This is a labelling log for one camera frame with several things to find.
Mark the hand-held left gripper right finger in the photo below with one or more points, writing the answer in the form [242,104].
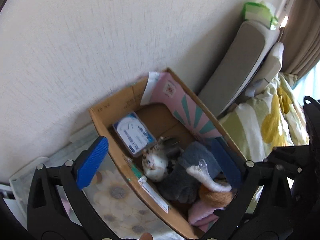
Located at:
[226,165]

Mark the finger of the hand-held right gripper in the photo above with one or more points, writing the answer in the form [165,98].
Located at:
[290,155]

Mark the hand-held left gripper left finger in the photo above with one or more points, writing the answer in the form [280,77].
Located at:
[91,163]

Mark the orange and white plush toy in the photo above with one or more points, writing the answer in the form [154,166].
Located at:
[215,192]

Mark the grey fluffy sock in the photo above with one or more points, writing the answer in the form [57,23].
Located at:
[186,180]

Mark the cardboard box with pink print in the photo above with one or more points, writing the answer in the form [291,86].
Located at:
[115,120]

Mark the clear box with blue label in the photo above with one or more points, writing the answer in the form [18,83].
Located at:
[133,135]

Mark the floral white sock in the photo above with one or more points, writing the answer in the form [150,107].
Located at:
[155,166]

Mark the yellow green floral bedding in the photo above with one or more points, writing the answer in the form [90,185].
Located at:
[267,122]

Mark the small white cushion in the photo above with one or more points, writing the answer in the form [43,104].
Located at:
[271,65]

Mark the large grey cushion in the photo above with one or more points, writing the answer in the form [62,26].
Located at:
[237,62]

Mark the brown curtain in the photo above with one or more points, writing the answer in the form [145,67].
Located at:
[302,30]

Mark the green tissue pack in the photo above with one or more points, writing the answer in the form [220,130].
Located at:
[257,11]

